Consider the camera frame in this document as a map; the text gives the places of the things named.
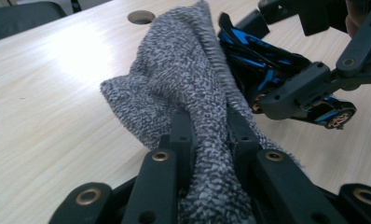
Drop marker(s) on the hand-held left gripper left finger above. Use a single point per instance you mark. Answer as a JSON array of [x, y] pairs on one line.
[[183, 140]]

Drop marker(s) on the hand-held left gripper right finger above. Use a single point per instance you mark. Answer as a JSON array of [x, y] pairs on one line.
[[242, 146]]

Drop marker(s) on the blue and black toy car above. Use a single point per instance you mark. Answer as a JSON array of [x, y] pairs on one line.
[[252, 53]]

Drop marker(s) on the grey terry cloth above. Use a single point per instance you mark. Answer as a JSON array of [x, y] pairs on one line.
[[180, 71]]

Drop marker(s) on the black folding chair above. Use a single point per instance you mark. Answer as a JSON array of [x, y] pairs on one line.
[[19, 18]]

